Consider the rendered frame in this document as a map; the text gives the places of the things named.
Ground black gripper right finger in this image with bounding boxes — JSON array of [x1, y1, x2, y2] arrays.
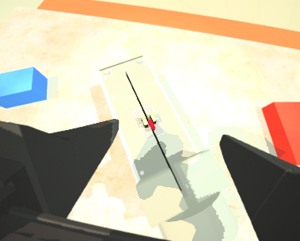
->
[[219, 135, 300, 241]]

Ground blue rectangular block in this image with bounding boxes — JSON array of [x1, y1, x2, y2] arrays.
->
[[0, 67, 47, 109]]

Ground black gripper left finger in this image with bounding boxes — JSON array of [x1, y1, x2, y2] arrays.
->
[[0, 119, 119, 218]]

